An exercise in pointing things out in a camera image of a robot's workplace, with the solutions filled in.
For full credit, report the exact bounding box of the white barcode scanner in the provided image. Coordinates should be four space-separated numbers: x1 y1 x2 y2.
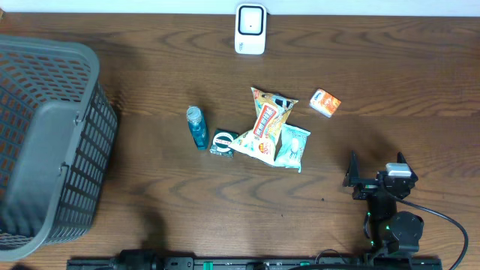
234 3 268 55

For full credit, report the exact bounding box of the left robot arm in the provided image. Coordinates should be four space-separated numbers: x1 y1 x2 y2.
113 250 164 270

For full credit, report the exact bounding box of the grey plastic shopping basket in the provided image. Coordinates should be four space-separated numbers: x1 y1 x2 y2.
1 35 118 261

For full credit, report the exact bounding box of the small dark green box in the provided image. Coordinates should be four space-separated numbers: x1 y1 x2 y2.
209 129 239 158

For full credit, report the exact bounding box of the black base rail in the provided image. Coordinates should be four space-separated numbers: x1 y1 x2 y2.
66 256 442 270

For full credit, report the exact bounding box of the black right camera cable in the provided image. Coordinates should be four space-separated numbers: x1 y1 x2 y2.
382 187 470 270

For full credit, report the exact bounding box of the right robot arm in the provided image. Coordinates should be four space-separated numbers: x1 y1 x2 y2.
343 152 424 265

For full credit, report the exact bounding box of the teal liquid bottle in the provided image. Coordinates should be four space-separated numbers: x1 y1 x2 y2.
186 106 209 150

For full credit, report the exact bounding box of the yellow snack bag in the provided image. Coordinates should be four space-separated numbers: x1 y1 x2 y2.
229 87 298 166

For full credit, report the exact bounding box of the light teal wipes packet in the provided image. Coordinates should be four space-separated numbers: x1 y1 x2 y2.
274 123 311 173

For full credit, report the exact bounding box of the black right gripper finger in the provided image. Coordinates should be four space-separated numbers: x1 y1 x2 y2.
396 152 419 181
343 151 360 187

